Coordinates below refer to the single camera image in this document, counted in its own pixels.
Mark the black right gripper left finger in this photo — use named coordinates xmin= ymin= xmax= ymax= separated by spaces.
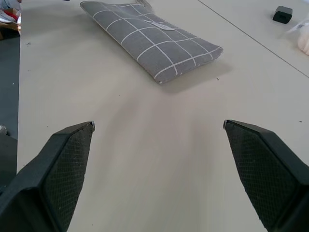
xmin=0 ymin=121 xmax=96 ymax=232

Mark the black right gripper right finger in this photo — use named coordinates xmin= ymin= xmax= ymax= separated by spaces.
xmin=223 ymin=119 xmax=309 ymax=232

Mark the grey checked cloth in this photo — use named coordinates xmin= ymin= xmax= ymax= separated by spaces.
xmin=79 ymin=0 xmax=224 ymax=85

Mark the white plastic bag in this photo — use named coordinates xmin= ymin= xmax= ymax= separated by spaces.
xmin=286 ymin=20 xmax=309 ymax=56

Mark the brown cardboard box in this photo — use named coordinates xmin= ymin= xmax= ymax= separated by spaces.
xmin=0 ymin=20 xmax=22 ymax=41

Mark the black power adapter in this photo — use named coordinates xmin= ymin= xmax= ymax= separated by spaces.
xmin=272 ymin=5 xmax=294 ymax=24

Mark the red and white packet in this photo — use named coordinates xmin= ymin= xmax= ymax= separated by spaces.
xmin=0 ymin=8 xmax=20 ymax=24

